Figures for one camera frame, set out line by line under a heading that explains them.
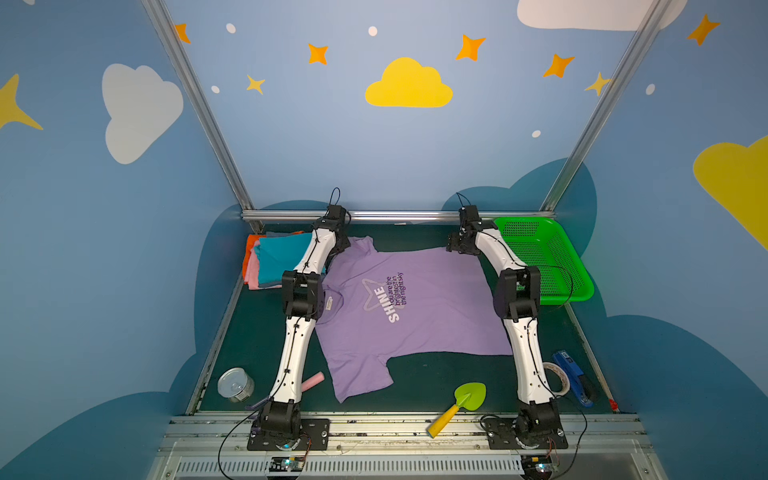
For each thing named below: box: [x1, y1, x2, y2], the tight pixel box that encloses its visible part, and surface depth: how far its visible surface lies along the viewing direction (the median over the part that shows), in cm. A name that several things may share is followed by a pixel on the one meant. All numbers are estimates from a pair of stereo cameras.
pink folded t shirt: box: [244, 239, 283, 290], surface depth 105 cm
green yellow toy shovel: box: [426, 382, 487, 439], surface depth 80 cm
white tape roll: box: [543, 362, 571, 399], surface depth 84 cm
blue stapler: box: [553, 350, 593, 408], surface depth 83 cm
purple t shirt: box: [315, 236, 513, 402], surface depth 98 cm
